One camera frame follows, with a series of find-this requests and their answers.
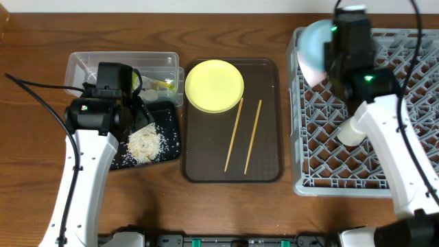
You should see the pink bowl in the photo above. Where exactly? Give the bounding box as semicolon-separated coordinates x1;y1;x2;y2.
297;51;327;87

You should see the light blue bowl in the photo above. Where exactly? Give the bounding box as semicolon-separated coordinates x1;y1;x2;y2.
298;19;333;72

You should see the white tissue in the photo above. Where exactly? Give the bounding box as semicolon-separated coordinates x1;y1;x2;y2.
140;89;158;102

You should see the pile of rice leftovers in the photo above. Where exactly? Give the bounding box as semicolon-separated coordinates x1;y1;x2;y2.
119;123;180;167

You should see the green yellow snack wrapper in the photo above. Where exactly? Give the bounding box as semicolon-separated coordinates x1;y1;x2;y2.
132;73;175;92

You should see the white cup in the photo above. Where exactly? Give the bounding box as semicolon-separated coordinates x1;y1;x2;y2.
337;117;366;146

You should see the wooden chopstick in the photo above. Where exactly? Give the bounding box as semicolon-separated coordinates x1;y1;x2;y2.
224;97;244;172
244;99;262;175

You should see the yellow round plate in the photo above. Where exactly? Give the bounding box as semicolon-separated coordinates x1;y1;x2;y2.
185;60;245;113

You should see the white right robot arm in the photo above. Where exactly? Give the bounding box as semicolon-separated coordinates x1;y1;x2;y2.
324;7;438;246

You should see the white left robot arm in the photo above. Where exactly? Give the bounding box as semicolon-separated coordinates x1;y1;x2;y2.
40;62;154;246

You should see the black plastic waste tray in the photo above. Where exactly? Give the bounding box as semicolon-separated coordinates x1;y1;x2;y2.
110;101;181;171

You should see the clear plastic waste bin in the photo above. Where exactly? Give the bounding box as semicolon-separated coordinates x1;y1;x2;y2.
64;51;185;107

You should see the grey dishwasher rack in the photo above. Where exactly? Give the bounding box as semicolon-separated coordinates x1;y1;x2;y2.
287;27;438;198

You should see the dark brown serving tray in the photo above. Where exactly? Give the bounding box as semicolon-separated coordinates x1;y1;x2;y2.
182;58;284;183

